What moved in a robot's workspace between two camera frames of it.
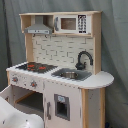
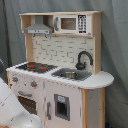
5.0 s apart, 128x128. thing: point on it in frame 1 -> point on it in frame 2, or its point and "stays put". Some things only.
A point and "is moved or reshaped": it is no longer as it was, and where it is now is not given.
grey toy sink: [72, 74] stays put
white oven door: [8, 95] is moved or reshaped
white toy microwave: [72, 24] stays put
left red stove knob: [15, 79] stays put
